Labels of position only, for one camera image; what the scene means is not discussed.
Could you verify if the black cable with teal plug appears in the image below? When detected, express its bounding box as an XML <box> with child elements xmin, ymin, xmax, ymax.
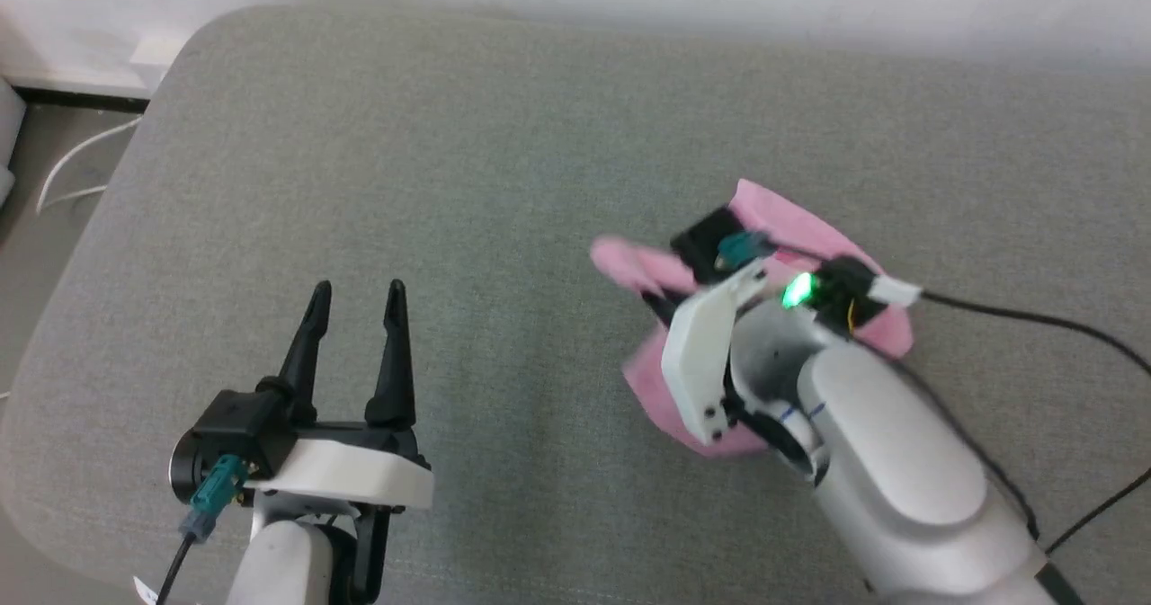
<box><xmin>156</xmin><ymin>456</ymin><xmax>247</xmax><ymax>605</ymax></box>

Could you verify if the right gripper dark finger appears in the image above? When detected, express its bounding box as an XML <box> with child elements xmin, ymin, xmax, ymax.
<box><xmin>640</xmin><ymin>289</ymin><xmax>677</xmax><ymax>327</ymax></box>

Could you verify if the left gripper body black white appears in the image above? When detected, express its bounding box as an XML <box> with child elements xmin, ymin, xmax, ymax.
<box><xmin>169</xmin><ymin>389</ymin><xmax>434</xmax><ymax>512</ymax></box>

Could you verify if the grey fabric sofa cushion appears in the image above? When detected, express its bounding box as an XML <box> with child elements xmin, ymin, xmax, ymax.
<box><xmin>0</xmin><ymin>3</ymin><xmax>1151</xmax><ymax>605</ymax></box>

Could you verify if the thin black cable behind arm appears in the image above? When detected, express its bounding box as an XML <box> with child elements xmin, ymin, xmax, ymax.
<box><xmin>1043</xmin><ymin>467</ymin><xmax>1151</xmax><ymax>556</ymax></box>

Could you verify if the pink garment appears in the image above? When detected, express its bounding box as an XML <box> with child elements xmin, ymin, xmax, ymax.
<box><xmin>589</xmin><ymin>179</ymin><xmax>915</xmax><ymax>458</ymax></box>

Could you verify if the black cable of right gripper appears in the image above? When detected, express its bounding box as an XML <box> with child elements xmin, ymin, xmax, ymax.
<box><xmin>915</xmin><ymin>289</ymin><xmax>1151</xmax><ymax>381</ymax></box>

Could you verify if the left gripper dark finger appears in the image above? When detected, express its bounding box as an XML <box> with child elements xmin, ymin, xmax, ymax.
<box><xmin>277</xmin><ymin>280</ymin><xmax>333</xmax><ymax>419</ymax></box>
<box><xmin>363</xmin><ymin>279</ymin><xmax>418</xmax><ymax>428</ymax></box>

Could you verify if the white cable on floor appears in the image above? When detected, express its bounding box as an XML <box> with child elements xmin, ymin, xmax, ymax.
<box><xmin>34</xmin><ymin>116</ymin><xmax>145</xmax><ymax>216</ymax></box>

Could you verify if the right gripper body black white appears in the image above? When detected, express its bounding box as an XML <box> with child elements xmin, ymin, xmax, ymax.
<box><xmin>660</xmin><ymin>204</ymin><xmax>923</xmax><ymax>458</ymax></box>

